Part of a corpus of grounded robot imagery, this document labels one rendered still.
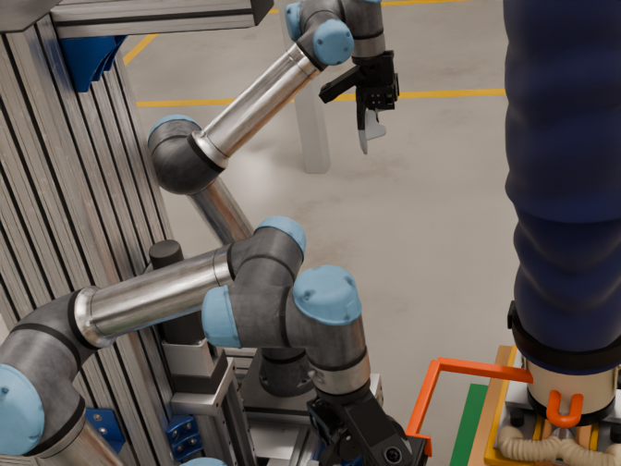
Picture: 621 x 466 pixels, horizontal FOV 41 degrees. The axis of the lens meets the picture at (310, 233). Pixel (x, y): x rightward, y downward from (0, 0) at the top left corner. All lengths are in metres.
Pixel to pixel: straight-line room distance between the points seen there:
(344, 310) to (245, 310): 0.12
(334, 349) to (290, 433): 1.00
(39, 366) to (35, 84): 0.40
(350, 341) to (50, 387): 0.45
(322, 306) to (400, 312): 2.82
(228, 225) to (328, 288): 0.89
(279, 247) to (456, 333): 2.58
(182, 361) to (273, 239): 0.58
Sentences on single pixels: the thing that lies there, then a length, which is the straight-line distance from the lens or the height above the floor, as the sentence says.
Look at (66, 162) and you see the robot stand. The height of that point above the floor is 1.82.
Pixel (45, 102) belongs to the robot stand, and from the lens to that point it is 1.30.
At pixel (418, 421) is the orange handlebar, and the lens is 1.61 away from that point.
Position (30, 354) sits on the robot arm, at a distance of 1.24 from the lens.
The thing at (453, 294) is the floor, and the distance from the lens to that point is 3.84.
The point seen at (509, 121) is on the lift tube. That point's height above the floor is 1.73.
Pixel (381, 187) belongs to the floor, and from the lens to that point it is 4.69.
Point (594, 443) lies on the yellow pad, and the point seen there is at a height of 1.07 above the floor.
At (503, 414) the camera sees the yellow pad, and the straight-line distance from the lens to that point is 1.78.
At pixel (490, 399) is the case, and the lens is 2.00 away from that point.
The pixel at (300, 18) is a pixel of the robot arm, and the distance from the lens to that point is 1.68.
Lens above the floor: 2.36
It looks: 33 degrees down
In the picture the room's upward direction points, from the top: 10 degrees counter-clockwise
